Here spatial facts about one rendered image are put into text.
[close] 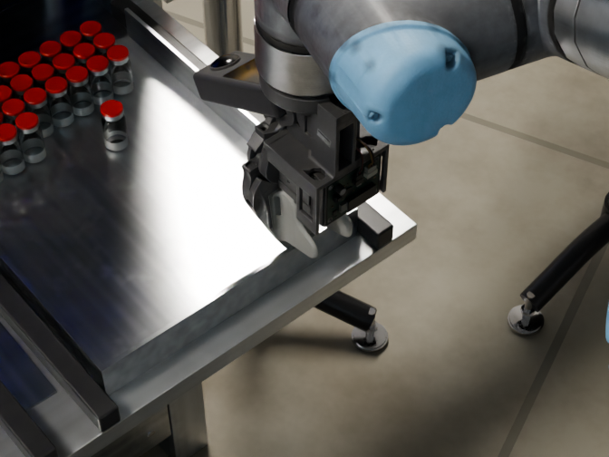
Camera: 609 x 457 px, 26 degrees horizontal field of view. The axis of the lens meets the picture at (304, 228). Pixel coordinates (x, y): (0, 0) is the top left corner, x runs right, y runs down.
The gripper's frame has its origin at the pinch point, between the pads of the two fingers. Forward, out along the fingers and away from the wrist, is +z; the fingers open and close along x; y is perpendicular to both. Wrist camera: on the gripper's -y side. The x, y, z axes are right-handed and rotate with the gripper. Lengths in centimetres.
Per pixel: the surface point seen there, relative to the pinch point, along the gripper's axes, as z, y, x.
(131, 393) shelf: 3.7, 2.4, -18.3
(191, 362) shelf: 3.7, 3.0, -12.9
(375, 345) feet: 91, -33, 44
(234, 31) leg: 30, -51, 32
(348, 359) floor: 92, -34, 39
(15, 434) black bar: 1.7, 1.1, -27.7
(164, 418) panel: 77, -36, 5
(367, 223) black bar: 1.6, 2.3, 6.4
